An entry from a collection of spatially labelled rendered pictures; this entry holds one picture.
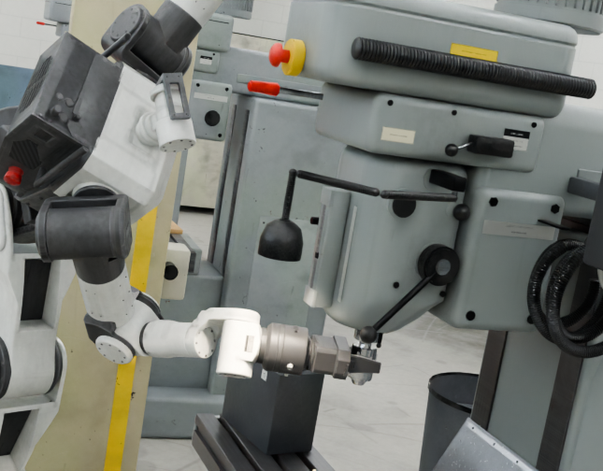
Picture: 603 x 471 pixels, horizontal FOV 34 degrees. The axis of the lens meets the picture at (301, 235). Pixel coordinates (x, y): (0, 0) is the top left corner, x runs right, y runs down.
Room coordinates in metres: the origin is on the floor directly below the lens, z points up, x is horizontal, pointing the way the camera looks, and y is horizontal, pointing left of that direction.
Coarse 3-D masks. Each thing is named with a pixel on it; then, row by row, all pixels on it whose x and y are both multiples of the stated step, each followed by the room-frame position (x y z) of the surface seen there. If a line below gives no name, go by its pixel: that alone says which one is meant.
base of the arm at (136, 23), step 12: (132, 12) 1.91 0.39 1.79; (144, 12) 1.90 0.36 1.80; (120, 24) 1.91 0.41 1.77; (132, 24) 1.89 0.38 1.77; (144, 24) 1.88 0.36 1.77; (108, 36) 1.92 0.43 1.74; (120, 36) 1.89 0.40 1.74; (132, 36) 1.87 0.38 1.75; (120, 48) 1.88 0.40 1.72; (120, 60) 1.88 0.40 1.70; (132, 60) 1.89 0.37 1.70; (144, 72) 1.91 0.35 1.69; (180, 72) 1.96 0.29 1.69
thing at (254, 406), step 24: (240, 384) 2.15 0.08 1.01; (264, 384) 2.06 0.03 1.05; (288, 384) 2.03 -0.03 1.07; (312, 384) 2.07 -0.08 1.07; (240, 408) 2.13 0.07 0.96; (264, 408) 2.05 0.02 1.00; (288, 408) 2.04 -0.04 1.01; (312, 408) 2.07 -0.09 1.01; (240, 432) 2.12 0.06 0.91; (264, 432) 2.04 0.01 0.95; (288, 432) 2.04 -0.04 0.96; (312, 432) 2.08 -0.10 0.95
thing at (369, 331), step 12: (432, 252) 1.63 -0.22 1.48; (444, 252) 1.64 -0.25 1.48; (420, 264) 1.64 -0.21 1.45; (432, 264) 1.63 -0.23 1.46; (444, 264) 1.63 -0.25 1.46; (456, 264) 1.65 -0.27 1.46; (432, 276) 1.63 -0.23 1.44; (444, 276) 1.64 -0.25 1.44; (420, 288) 1.62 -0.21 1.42; (408, 300) 1.61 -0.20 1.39; (396, 312) 1.61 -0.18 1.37; (360, 336) 1.59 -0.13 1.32; (372, 336) 1.58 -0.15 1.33
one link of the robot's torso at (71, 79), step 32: (64, 64) 1.74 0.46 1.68; (96, 64) 1.79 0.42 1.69; (32, 96) 1.72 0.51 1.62; (64, 96) 1.71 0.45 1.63; (96, 96) 1.76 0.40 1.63; (128, 96) 1.81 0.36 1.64; (32, 128) 1.68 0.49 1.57; (64, 128) 1.68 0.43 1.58; (96, 128) 1.73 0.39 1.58; (128, 128) 1.77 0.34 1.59; (0, 160) 1.77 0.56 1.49; (32, 160) 1.75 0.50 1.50; (64, 160) 1.67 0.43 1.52; (96, 160) 1.70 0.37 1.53; (128, 160) 1.74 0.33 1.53; (160, 160) 1.79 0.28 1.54; (32, 192) 1.81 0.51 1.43; (64, 192) 1.74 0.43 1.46; (96, 192) 1.71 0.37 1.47; (128, 192) 1.73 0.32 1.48; (160, 192) 1.79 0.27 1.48
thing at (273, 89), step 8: (256, 80) 1.73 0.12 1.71; (248, 88) 1.72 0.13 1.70; (256, 88) 1.72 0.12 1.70; (264, 88) 1.72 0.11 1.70; (272, 88) 1.73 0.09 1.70; (280, 88) 1.74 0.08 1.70; (288, 88) 1.75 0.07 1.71; (304, 96) 1.76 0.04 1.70; (312, 96) 1.77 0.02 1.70; (320, 96) 1.77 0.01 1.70
